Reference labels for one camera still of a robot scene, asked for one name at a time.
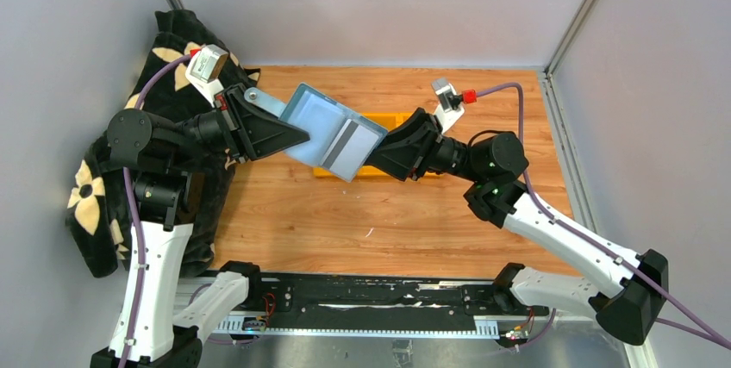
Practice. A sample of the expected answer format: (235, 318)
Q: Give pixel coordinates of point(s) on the left yellow bin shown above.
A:
(320, 172)

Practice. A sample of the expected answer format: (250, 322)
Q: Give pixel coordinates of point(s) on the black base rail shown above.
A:
(305, 304)

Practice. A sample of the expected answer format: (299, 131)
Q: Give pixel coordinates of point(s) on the middle yellow bin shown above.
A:
(387, 120)

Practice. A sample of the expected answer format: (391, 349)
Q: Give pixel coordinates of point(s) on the blue leather card holder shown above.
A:
(319, 115)

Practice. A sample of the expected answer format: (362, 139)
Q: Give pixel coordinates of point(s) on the right aluminium frame post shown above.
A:
(569, 36)

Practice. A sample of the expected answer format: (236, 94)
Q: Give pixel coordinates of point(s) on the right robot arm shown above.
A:
(621, 289)

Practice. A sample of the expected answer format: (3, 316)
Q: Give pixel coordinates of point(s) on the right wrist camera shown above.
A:
(451, 102)

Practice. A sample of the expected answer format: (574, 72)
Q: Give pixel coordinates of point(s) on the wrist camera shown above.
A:
(451, 102)
(204, 69)

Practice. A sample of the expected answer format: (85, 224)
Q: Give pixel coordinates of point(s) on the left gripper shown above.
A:
(251, 130)

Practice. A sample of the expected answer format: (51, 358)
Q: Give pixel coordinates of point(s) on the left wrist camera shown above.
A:
(204, 69)

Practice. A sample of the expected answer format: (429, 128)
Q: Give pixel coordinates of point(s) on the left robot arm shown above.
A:
(162, 163)

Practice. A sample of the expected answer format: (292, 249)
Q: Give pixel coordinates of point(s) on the white striped credit card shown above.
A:
(351, 147)

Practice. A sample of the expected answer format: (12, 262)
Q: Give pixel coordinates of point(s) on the yellow bin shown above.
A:
(387, 120)
(414, 121)
(320, 172)

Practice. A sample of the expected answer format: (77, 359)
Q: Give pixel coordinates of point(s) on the right yellow bin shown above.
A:
(414, 121)

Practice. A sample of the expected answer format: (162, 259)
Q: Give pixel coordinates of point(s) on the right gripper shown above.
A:
(400, 148)

